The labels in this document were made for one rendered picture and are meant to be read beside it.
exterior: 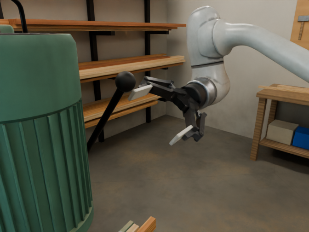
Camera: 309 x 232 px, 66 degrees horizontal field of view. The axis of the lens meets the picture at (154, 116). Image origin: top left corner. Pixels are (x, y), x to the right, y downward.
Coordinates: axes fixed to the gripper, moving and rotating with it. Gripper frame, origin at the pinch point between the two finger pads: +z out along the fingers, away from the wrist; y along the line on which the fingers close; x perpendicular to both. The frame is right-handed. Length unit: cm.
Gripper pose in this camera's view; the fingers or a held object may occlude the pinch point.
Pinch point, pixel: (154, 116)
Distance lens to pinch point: 51.7
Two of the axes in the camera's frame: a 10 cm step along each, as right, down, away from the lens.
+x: 4.9, -6.5, -5.8
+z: -5.6, 2.8, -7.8
